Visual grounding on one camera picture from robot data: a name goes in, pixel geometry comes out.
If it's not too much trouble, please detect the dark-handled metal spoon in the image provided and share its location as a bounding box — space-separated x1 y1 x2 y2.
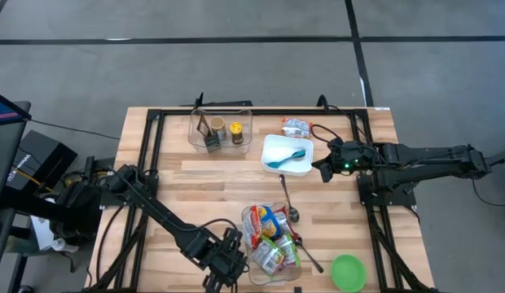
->
292 235 325 273

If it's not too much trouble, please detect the pink and green ramen packet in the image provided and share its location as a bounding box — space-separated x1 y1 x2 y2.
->
276 232 301 269

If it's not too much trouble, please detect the black box with white print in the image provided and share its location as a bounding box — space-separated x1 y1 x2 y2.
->
6 129 78 192

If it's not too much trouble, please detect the teal plastic spoon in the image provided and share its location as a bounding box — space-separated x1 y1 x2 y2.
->
266 149 307 169

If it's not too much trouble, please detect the green black pepper tin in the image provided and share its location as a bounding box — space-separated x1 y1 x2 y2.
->
204 135 223 154

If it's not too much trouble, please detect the orange-edged ramen packet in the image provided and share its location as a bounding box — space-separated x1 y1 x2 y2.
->
281 117 313 139

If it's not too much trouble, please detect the silver metal spoon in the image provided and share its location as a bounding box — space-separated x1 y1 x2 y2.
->
279 174 301 224

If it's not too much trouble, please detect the thick black cable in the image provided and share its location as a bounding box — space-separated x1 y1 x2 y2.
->
95 205 127 284

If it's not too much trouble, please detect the black aluminium rig frame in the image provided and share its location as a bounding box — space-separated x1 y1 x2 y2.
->
87 107 439 293

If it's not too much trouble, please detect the blue ramen packet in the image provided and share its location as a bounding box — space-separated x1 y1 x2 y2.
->
258 206 283 240

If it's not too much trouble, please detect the tan-lid clear spice jar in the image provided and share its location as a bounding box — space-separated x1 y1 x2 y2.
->
209 116 227 142

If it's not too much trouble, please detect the white paper sheet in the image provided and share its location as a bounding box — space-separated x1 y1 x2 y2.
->
30 215 58 251

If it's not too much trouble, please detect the clear plastic bin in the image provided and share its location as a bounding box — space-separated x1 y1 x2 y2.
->
187 107 253 155
241 202 303 286

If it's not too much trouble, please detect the red and white ramen packet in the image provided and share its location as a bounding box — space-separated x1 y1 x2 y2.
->
274 207 296 239

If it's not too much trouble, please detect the computer monitor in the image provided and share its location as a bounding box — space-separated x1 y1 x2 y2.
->
0 89 33 212

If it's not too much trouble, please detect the red beef ramen packet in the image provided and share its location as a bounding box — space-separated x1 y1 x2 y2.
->
243 204 264 250

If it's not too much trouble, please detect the white plastic bin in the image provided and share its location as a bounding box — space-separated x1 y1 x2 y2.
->
261 133 314 177

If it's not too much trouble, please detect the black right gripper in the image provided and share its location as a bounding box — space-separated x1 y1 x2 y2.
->
310 137 384 183

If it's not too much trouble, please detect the green-edged ramen packet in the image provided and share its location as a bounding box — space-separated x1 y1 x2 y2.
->
251 235 285 276

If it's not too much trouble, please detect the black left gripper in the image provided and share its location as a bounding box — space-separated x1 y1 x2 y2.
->
195 238 249 293

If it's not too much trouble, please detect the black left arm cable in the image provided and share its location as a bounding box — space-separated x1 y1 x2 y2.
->
170 218 242 245

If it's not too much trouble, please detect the thin black floor cable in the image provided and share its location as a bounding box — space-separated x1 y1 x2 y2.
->
471 177 505 208

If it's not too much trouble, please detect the green plastic bowl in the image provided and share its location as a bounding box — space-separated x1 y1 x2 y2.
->
330 254 367 293

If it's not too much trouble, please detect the black table edge bracket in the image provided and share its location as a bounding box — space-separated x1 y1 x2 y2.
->
179 92 253 108

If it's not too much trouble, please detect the yellow-lid dark spice jar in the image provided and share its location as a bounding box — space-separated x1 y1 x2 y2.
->
229 121 244 146

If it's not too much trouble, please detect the yellow cable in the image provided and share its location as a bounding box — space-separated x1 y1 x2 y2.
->
15 168 54 192

